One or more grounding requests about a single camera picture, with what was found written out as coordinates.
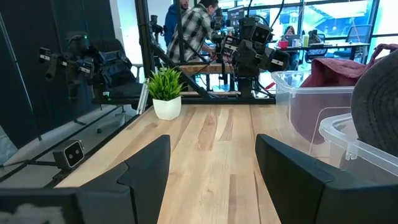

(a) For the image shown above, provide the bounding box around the silver aluminium extrusion bar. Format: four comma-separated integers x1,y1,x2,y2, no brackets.
136,77,150,115

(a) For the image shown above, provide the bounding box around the green plant in white pot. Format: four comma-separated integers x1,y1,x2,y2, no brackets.
147,66,185,121

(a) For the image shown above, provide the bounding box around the dark grey cap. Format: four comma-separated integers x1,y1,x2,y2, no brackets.
350,49,398,158

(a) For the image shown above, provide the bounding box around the wooden background table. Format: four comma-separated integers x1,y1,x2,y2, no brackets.
178,62,238,76

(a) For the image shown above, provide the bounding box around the black office chair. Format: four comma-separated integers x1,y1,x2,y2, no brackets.
333,24,373,60

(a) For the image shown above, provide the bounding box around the black diagonal frame brace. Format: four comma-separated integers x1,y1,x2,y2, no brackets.
151,42,215,100

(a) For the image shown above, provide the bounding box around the dark background office desk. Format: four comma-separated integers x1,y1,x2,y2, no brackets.
279,42,371,62

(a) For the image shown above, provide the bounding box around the grey depth camera box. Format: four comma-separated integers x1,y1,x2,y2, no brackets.
52,139,86,170

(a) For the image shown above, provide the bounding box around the large clear plastic bin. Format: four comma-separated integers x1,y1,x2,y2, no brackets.
271,70,356,156
318,113,398,185

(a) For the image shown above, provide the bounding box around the black frame post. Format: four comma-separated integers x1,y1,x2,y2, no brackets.
134,0,156,80

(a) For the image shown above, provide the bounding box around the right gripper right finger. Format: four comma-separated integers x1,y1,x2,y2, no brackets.
254,133,335,224

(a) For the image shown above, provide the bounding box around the person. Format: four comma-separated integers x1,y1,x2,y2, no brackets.
163,0,190,48
166,0,220,63

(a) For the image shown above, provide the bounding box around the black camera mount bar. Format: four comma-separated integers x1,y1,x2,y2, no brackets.
0,159,57,169

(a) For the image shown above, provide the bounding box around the pink red cap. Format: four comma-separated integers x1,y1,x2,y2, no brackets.
290,43,398,146

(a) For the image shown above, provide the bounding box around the left arm wrist camera box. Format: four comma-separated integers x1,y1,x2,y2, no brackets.
249,24,272,45

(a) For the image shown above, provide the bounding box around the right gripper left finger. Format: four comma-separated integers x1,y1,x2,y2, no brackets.
76,134,172,224

